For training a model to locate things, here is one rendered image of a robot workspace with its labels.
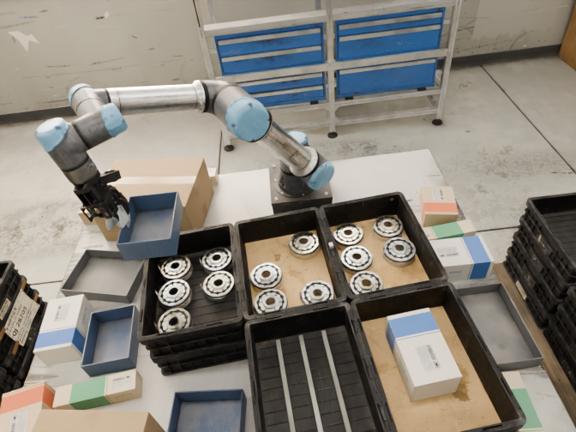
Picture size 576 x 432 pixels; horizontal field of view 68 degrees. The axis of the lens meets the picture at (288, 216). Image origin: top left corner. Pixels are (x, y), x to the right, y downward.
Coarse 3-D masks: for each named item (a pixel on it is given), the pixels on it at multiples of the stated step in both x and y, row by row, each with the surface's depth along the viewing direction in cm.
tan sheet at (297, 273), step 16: (272, 240) 154; (288, 240) 153; (256, 256) 149; (272, 256) 148; (288, 256) 147; (320, 256) 146; (288, 272) 143; (304, 272) 142; (320, 272) 141; (288, 288) 138; (272, 304) 134; (288, 304) 134
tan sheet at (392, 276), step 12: (396, 216) 156; (372, 228) 153; (372, 240) 149; (372, 252) 145; (384, 264) 141; (420, 264) 140; (348, 276) 139; (384, 276) 138; (396, 276) 137; (408, 276) 137; (420, 276) 136; (384, 288) 134
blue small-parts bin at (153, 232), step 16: (176, 192) 131; (144, 208) 134; (160, 208) 135; (176, 208) 126; (144, 224) 131; (160, 224) 131; (176, 224) 124; (128, 240) 125; (144, 240) 126; (160, 240) 117; (176, 240) 122; (128, 256) 120; (144, 256) 121; (160, 256) 121
